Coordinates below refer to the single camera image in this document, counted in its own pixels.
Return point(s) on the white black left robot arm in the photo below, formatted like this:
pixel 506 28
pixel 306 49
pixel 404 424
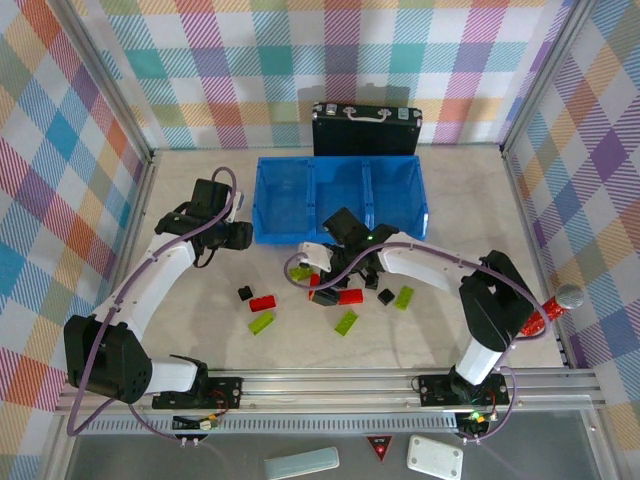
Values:
pixel 150 280

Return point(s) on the red glitter toy microphone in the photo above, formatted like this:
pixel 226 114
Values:
pixel 570 296

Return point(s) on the red triangle sign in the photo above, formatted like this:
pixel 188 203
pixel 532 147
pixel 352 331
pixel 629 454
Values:
pixel 379 446

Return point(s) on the white rectangular box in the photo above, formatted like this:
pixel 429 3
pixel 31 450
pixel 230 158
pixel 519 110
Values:
pixel 435 456

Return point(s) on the aluminium side rail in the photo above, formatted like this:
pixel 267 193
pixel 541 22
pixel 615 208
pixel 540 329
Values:
pixel 140 200
pixel 527 225

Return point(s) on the aluminium frame post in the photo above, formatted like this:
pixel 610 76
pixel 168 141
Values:
pixel 120 102
pixel 544 75

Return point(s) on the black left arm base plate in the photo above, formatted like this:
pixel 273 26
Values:
pixel 225 390

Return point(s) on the green long lego brick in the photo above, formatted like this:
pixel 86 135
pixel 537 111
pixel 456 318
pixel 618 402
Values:
pixel 404 297
pixel 262 322
pixel 300 273
pixel 346 323

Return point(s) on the grey blue flat bar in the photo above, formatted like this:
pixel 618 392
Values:
pixel 300 462

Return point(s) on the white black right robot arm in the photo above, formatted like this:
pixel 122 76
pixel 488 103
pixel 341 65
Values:
pixel 425 265

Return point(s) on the blue plastic bin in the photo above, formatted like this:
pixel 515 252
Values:
pixel 335 192
pixel 280 200
pixel 395 195

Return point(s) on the aluminium mounting rail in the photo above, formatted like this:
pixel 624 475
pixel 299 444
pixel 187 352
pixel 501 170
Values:
pixel 325 390

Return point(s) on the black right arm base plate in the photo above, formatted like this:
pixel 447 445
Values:
pixel 435 390

